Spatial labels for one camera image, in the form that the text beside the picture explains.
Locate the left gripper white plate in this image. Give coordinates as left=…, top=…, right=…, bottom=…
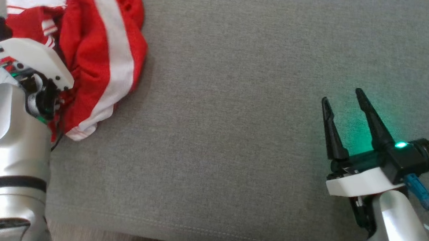
left=0, top=38, right=77, bottom=124

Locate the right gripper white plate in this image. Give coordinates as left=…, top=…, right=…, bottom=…
left=315, top=87, right=429, bottom=235

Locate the red jersey with white sleeves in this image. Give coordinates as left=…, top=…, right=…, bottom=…
left=0, top=0, right=150, bottom=145

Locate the grey fabric sofa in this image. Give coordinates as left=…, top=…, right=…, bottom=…
left=0, top=0, right=429, bottom=241

